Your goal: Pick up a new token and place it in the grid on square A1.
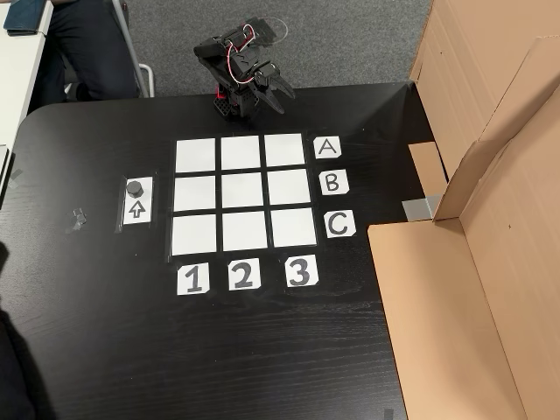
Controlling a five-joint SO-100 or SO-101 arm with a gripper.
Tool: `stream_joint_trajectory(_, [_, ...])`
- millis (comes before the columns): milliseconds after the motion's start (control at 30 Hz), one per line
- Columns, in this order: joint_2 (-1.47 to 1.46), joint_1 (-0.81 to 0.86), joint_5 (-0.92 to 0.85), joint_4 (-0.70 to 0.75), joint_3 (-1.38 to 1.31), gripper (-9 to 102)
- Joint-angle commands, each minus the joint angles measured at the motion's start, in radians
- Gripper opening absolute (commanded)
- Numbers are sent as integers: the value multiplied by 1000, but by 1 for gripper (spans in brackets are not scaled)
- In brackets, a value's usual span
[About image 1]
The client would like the white nine-square grid sheet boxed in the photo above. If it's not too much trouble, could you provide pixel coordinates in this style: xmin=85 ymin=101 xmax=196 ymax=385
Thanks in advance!
xmin=168 ymin=132 xmax=319 ymax=259

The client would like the round floor socket cover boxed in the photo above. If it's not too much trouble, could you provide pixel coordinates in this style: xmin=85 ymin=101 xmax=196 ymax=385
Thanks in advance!
xmin=256 ymin=16 xmax=290 ymax=46

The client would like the paper sheet letter A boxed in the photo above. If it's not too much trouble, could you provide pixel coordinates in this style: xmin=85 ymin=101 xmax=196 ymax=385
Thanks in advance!
xmin=313 ymin=136 xmax=342 ymax=160

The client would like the paper sheet letter B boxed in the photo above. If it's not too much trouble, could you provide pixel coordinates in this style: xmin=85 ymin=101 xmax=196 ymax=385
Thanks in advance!
xmin=318 ymin=169 xmax=350 ymax=196

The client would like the white metal desk leg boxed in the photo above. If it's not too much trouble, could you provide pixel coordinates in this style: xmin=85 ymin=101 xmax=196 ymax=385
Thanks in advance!
xmin=110 ymin=0 xmax=156 ymax=99

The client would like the paper sheet letter C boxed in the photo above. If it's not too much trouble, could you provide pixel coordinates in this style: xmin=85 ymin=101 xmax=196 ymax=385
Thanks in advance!
xmin=324 ymin=209 xmax=356 ymax=240

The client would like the paper sheet number 3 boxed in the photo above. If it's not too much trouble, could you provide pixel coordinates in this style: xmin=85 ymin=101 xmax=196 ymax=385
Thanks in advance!
xmin=284 ymin=255 xmax=319 ymax=288

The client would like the white arrow paper sheet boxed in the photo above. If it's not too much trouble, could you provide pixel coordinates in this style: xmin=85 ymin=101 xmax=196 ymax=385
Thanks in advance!
xmin=122 ymin=176 xmax=155 ymax=226

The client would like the person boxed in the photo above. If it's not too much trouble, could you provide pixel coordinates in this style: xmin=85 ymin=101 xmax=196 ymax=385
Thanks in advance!
xmin=26 ymin=0 xmax=142 ymax=105

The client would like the paper sheet number 2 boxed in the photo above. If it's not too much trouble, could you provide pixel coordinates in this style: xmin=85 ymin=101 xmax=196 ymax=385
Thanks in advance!
xmin=227 ymin=258 xmax=263 ymax=291

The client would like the grey tape strip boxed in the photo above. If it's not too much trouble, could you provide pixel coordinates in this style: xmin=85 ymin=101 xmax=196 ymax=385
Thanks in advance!
xmin=402 ymin=195 xmax=444 ymax=222

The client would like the paper sheet number 1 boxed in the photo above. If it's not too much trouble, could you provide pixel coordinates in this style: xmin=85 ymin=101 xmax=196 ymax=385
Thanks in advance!
xmin=176 ymin=263 xmax=210 ymax=297

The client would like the crumpled clear tape piece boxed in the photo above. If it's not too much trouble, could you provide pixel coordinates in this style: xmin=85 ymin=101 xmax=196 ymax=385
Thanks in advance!
xmin=65 ymin=206 xmax=88 ymax=234

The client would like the dark tablet case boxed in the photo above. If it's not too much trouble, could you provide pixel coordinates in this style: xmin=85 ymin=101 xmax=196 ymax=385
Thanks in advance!
xmin=3 ymin=0 xmax=47 ymax=37

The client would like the white desk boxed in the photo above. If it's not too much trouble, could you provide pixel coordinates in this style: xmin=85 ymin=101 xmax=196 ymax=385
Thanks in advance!
xmin=0 ymin=0 xmax=54 ymax=207

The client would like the large brown cardboard screen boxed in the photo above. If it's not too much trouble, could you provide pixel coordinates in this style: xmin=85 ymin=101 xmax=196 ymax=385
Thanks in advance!
xmin=366 ymin=0 xmax=560 ymax=420

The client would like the red and white arm cable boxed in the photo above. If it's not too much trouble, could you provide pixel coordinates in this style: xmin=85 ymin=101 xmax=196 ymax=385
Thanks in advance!
xmin=225 ymin=24 xmax=259 ymax=87

